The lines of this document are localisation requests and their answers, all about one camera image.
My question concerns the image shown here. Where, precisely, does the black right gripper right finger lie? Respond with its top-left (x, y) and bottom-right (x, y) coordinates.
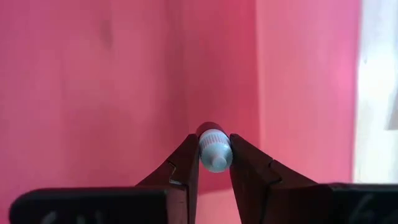
top-left (229, 133), bottom-right (398, 224)

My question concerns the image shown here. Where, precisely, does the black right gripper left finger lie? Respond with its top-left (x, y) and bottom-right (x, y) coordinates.
top-left (8, 133), bottom-right (200, 224)

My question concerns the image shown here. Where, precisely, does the small white-capped colouring bottle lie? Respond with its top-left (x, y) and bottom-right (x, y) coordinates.
top-left (195, 121), bottom-right (234, 174)

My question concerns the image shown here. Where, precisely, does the pink translucent plastic bin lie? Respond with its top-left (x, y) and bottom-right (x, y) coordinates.
top-left (0, 0), bottom-right (363, 224)

